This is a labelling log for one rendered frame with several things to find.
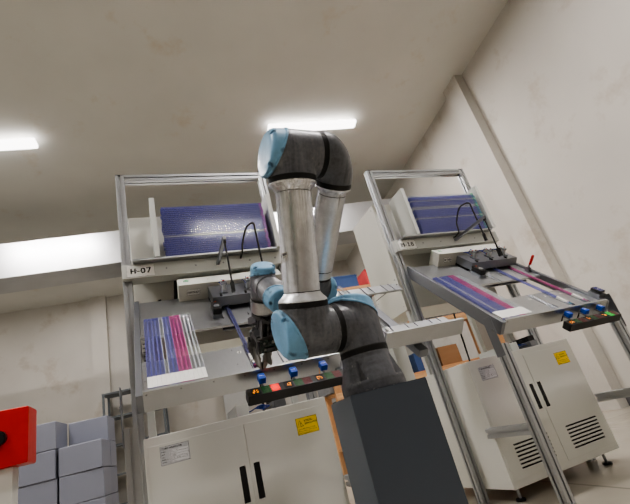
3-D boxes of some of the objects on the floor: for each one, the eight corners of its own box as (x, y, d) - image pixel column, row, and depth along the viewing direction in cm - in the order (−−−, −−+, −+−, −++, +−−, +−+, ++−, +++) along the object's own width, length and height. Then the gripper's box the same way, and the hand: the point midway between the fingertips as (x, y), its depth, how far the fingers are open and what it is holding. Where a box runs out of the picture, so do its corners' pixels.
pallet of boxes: (122, 532, 468) (115, 417, 515) (107, 545, 396) (101, 410, 443) (-10, 572, 429) (-4, 444, 476) (-53, 595, 357) (-41, 441, 404)
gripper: (252, 321, 121) (253, 383, 128) (282, 316, 125) (281, 377, 131) (245, 309, 129) (246, 368, 135) (273, 305, 132) (273, 363, 139)
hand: (261, 364), depth 135 cm, fingers closed
